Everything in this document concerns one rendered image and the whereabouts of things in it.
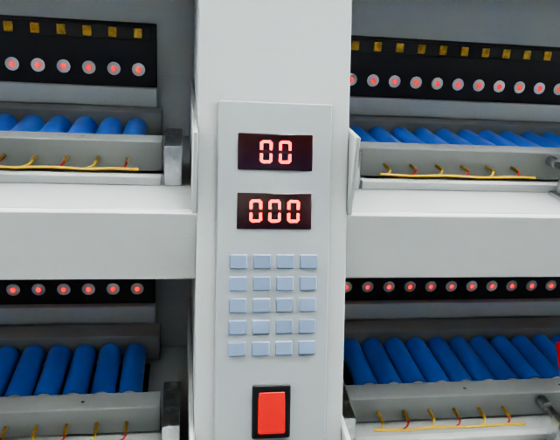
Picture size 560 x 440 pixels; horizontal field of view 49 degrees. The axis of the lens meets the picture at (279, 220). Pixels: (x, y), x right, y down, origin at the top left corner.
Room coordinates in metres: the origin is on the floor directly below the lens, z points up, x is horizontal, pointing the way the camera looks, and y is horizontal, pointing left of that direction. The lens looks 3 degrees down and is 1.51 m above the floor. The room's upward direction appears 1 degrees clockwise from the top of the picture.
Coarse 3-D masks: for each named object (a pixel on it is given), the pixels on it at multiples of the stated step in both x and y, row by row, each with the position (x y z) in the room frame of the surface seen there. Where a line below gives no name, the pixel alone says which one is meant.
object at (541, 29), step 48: (0, 0) 0.54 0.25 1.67; (48, 0) 0.55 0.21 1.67; (96, 0) 0.56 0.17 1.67; (144, 0) 0.56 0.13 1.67; (192, 0) 0.57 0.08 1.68; (384, 0) 0.60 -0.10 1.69; (432, 0) 0.61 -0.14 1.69; (480, 0) 0.61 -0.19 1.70; (528, 0) 0.62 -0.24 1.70; (192, 48) 0.57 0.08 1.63
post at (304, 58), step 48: (240, 0) 0.38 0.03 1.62; (288, 0) 0.38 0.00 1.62; (336, 0) 0.39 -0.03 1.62; (240, 48) 0.38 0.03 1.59; (288, 48) 0.38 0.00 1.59; (336, 48) 0.39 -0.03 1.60; (240, 96) 0.38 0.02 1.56; (288, 96) 0.38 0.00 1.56; (336, 96) 0.39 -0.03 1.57; (336, 144) 0.39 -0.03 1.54; (336, 192) 0.39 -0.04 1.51; (336, 240) 0.39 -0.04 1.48; (192, 288) 0.48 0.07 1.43; (336, 288) 0.39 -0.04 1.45; (192, 336) 0.46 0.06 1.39; (336, 336) 0.39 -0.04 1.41; (336, 384) 0.39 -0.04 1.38; (336, 432) 0.39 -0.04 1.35
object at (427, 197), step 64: (384, 64) 0.56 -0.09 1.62; (448, 64) 0.57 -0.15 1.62; (512, 64) 0.58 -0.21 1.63; (384, 128) 0.55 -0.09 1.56; (448, 128) 0.56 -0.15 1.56; (512, 128) 0.57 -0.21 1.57; (384, 192) 0.43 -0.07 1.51; (448, 192) 0.44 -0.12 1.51; (512, 192) 0.45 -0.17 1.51; (384, 256) 0.40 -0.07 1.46; (448, 256) 0.41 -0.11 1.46; (512, 256) 0.41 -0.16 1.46
